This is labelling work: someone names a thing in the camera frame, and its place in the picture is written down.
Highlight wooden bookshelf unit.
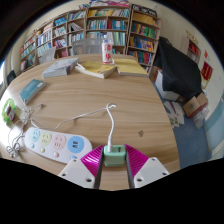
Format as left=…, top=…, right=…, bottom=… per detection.
left=19, top=0, right=163, bottom=76

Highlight green plastic bag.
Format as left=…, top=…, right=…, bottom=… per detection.
left=1, top=97, right=17, bottom=123

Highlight white charger cable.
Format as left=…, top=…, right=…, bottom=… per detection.
left=23, top=102, right=118, bottom=154

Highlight green charger block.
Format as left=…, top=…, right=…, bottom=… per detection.
left=103, top=144, right=128, bottom=168

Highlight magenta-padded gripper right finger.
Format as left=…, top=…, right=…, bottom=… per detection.
left=124, top=144, right=170, bottom=189

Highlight dark chair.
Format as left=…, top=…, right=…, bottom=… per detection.
left=5, top=69, right=17, bottom=86

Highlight narrow grey mesh chair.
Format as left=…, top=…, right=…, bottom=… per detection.
left=40, top=46, right=57, bottom=64

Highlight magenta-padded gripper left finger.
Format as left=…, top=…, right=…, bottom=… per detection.
left=58, top=144, right=105, bottom=190

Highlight cardboard box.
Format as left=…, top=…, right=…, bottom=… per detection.
left=182, top=92, right=209, bottom=119

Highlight open yellow book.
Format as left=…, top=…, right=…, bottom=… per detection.
left=74, top=59, right=118, bottom=80

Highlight red wall banner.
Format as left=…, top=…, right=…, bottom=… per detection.
left=200, top=60, right=213, bottom=81

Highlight red-labelled drink bottle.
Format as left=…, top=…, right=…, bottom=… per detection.
left=101, top=34, right=114, bottom=65

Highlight white box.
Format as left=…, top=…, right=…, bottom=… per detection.
left=153, top=68, right=183, bottom=102

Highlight wide grey mesh chair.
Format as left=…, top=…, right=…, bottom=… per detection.
left=71, top=37, right=104, bottom=56

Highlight white power strip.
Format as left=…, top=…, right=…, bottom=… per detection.
left=24, top=126, right=94, bottom=164

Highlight white power strip cable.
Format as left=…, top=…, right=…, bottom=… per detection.
left=5, top=109, right=34, bottom=158

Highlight papers on floor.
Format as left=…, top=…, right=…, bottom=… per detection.
left=163, top=100, right=186, bottom=128

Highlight small wooden shelf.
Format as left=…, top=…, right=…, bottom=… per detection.
left=181, top=34, right=202, bottom=64

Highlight teal book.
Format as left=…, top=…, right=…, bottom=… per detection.
left=18, top=78, right=47, bottom=106

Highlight grey book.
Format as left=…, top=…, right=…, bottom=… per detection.
left=41, top=57, right=80, bottom=79

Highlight black cloth cover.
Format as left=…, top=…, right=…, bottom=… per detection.
left=153, top=36, right=203, bottom=101

